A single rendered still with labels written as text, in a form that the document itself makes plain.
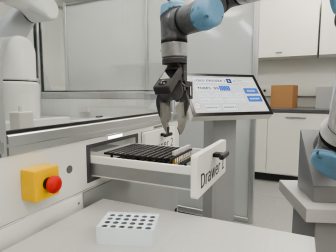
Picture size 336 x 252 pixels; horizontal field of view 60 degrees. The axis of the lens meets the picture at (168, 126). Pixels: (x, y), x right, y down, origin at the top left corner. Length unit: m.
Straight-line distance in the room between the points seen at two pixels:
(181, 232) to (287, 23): 3.65
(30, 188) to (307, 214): 0.72
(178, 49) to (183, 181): 0.35
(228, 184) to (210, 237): 1.16
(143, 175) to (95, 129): 0.22
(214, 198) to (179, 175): 1.08
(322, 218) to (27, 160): 0.78
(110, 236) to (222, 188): 1.23
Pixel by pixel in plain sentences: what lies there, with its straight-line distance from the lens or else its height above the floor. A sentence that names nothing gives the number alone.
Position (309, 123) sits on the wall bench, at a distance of 3.70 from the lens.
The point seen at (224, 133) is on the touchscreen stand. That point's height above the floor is 0.85.
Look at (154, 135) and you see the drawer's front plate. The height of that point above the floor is 0.91.
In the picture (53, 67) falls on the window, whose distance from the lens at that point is 0.81.
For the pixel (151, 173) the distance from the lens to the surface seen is 0.79.
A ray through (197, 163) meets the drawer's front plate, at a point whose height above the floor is 0.91.
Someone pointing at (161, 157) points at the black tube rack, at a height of 0.90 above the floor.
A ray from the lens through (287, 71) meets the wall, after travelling 4.42.
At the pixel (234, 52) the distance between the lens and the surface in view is 2.51.
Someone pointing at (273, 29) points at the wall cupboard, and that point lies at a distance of 4.15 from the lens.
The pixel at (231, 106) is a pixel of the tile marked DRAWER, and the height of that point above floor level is 1.01.
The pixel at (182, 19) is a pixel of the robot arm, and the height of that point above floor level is 1.26.
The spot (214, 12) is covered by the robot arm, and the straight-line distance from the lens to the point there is 0.76.
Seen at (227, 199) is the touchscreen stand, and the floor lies 0.44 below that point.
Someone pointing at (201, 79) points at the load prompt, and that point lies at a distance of 1.73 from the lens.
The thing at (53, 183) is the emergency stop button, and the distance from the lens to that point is 0.70.
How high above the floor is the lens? 1.08
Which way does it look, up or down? 6 degrees down
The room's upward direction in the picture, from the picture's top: straight up
